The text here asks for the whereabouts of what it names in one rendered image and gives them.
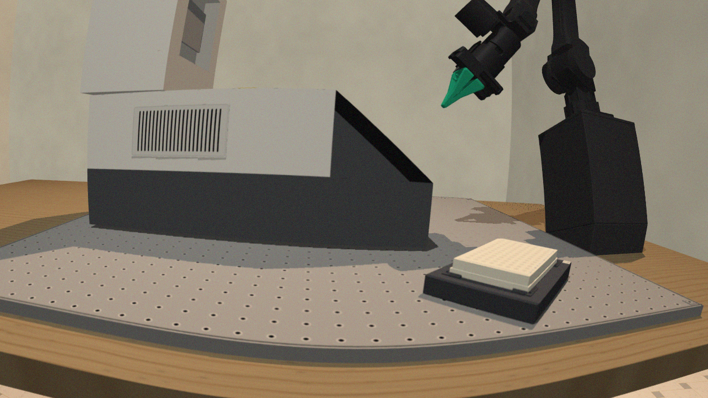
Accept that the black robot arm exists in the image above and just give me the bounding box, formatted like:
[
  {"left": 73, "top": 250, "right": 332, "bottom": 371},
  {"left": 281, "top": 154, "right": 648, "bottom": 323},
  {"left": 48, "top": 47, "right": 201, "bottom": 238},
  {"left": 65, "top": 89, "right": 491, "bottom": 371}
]
[{"left": 455, "top": 0, "right": 614, "bottom": 119}]

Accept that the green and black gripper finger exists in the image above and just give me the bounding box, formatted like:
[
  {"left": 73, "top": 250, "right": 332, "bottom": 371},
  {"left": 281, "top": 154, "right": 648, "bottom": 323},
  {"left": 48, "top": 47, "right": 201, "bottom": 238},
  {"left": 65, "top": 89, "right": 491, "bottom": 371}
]
[
  {"left": 441, "top": 67, "right": 474, "bottom": 107},
  {"left": 442, "top": 79, "right": 484, "bottom": 108}
]

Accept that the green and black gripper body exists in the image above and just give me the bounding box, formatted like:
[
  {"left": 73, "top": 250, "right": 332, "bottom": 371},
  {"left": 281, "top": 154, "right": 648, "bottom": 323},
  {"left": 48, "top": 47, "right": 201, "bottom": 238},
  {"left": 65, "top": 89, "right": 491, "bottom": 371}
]
[{"left": 448, "top": 41, "right": 507, "bottom": 100}]

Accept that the white well plate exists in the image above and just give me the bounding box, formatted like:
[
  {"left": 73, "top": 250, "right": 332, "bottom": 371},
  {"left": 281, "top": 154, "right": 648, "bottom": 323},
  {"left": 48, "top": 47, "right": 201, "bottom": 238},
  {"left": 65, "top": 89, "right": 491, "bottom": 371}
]
[{"left": 449, "top": 239, "right": 558, "bottom": 292}]

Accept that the white thermal cycler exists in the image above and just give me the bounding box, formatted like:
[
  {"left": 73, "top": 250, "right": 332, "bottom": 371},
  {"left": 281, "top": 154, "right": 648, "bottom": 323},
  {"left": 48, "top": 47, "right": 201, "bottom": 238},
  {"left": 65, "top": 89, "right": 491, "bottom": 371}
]
[{"left": 80, "top": 0, "right": 433, "bottom": 248}]

